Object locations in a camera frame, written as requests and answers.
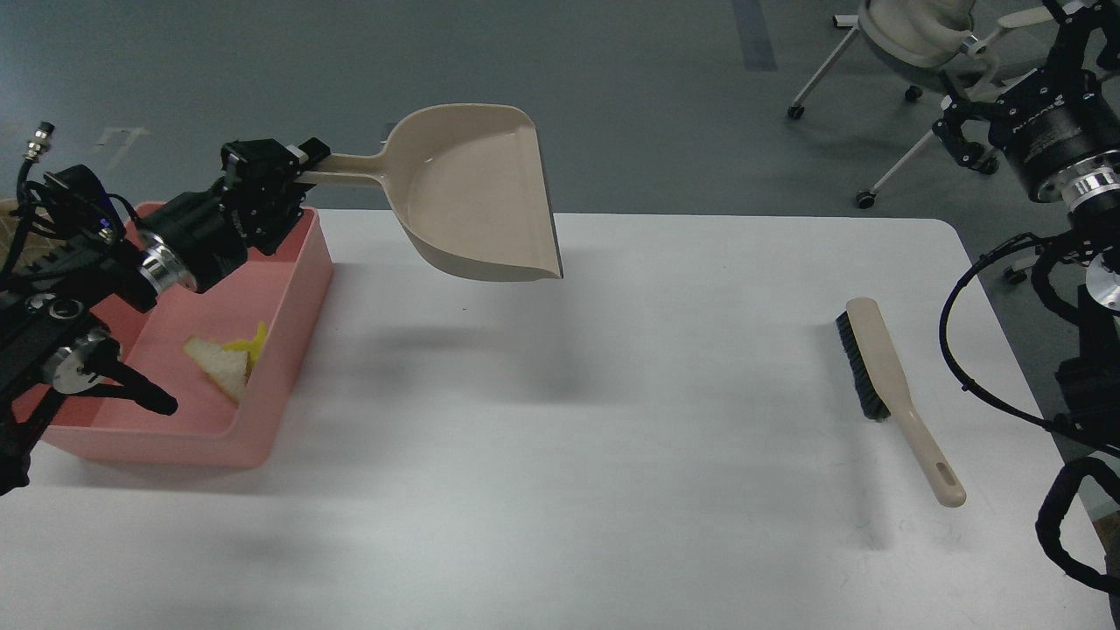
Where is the yellow sponge piece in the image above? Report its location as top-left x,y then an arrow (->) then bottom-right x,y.
220,321 -> 268,379

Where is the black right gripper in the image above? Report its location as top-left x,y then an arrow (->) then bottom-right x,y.
932,0 -> 1120,204

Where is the beige plastic dustpan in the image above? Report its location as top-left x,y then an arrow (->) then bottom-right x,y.
300,103 -> 564,282

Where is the grey white office chair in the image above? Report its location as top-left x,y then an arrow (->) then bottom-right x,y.
786,0 -> 1064,210

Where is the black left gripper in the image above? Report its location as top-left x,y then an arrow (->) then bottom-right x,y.
137,138 -> 332,294

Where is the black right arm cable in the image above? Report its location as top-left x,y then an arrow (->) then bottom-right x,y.
939,232 -> 1120,596

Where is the pink plastic bin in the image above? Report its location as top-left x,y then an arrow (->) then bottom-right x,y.
43,209 -> 333,469

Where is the beige hand brush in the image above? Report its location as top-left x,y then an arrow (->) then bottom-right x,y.
836,297 -> 967,509

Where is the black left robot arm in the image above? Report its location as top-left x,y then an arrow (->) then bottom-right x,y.
3,121 -> 332,492

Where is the white bread slice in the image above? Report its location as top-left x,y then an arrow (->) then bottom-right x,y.
183,336 -> 249,404

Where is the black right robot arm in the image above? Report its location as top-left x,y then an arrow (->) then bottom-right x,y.
932,1 -> 1119,456

